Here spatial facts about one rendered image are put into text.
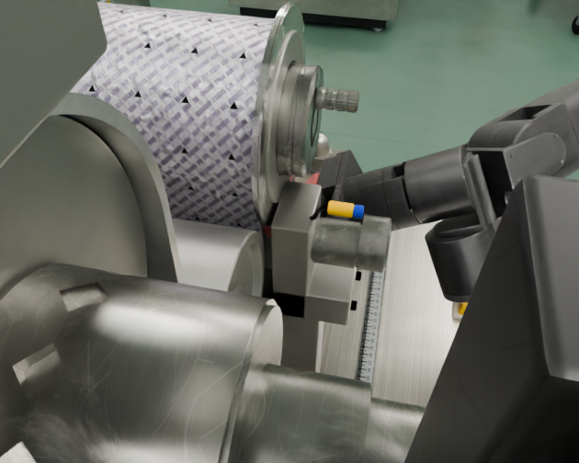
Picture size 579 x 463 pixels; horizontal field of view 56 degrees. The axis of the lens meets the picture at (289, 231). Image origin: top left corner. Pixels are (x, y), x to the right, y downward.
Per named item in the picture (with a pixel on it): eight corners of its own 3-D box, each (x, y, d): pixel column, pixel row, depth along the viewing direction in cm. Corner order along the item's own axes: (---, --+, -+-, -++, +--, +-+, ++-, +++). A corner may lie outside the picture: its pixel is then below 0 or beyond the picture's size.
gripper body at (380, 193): (358, 199, 56) (428, 182, 53) (346, 275, 49) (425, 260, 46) (332, 152, 52) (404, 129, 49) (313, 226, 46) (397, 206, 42)
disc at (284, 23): (257, 269, 35) (260, 35, 27) (250, 268, 35) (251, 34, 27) (300, 167, 47) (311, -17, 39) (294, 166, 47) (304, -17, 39)
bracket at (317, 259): (336, 437, 58) (366, 242, 35) (277, 424, 58) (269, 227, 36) (343, 394, 61) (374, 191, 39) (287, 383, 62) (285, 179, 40)
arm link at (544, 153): (494, 129, 52) (560, 125, 44) (525, 238, 54) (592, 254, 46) (385, 175, 50) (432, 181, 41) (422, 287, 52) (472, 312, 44)
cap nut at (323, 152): (330, 175, 67) (332, 145, 64) (300, 171, 67) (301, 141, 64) (334, 156, 69) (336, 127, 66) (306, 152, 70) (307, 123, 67)
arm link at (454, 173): (477, 134, 46) (471, 151, 41) (498, 208, 48) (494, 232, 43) (400, 157, 50) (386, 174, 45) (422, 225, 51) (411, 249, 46)
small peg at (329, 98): (356, 118, 35) (357, 99, 34) (312, 112, 35) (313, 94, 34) (358, 104, 36) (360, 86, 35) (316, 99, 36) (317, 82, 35)
